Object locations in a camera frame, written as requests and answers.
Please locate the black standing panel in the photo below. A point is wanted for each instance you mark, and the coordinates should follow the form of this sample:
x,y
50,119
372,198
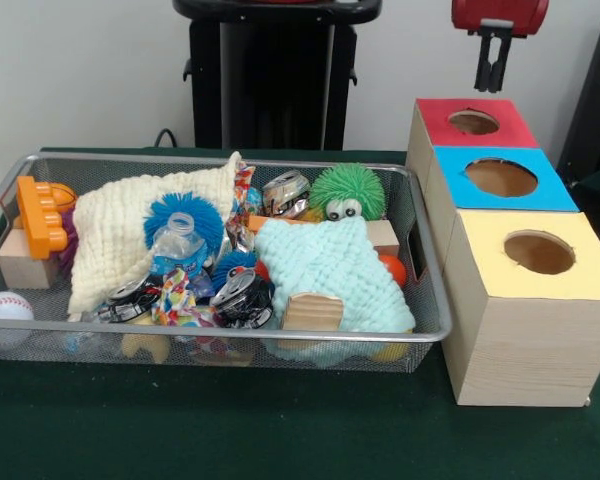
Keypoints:
x,y
595,100

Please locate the wooden box with three holes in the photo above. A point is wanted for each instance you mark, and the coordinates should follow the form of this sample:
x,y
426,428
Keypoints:
x,y
530,350

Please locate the cream knitted cloth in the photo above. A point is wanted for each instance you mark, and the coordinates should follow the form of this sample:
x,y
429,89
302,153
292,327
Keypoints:
x,y
112,225

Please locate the large blue spiky ball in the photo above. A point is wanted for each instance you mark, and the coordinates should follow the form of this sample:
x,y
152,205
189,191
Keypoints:
x,y
157,215

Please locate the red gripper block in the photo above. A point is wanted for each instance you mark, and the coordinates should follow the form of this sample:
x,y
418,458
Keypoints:
x,y
500,15

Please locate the corrugated cardboard piece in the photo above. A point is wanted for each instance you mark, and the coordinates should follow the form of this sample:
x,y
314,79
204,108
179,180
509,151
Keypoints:
x,y
312,312

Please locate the white baseball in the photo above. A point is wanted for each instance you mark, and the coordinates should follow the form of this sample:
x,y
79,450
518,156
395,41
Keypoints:
x,y
6,307

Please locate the red ball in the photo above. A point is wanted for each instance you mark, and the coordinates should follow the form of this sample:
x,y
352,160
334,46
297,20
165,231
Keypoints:
x,y
395,270

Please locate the green spiky ball with eyes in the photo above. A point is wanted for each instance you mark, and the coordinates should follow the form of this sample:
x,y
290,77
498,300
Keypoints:
x,y
345,185

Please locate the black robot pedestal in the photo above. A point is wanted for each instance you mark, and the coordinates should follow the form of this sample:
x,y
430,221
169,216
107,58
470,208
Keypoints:
x,y
280,75

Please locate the small orange basketball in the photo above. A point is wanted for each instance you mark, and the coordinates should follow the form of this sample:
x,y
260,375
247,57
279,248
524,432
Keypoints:
x,y
64,196

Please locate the clear mesh bin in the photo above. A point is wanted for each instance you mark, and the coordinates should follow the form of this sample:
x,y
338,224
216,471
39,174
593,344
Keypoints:
x,y
155,167

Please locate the plain wooden block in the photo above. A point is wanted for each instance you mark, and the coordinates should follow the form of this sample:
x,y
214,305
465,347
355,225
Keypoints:
x,y
25,272

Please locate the clear plastic water bottle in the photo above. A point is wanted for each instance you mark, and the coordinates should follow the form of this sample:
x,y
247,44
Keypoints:
x,y
175,250

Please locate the mint knitted cloth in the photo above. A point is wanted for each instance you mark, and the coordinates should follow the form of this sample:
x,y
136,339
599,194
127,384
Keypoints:
x,y
332,260

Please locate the crushed black can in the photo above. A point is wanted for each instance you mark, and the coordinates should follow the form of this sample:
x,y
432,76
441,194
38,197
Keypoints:
x,y
242,300

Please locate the orange toy building brick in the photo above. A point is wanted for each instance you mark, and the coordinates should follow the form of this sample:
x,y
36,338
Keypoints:
x,y
41,215

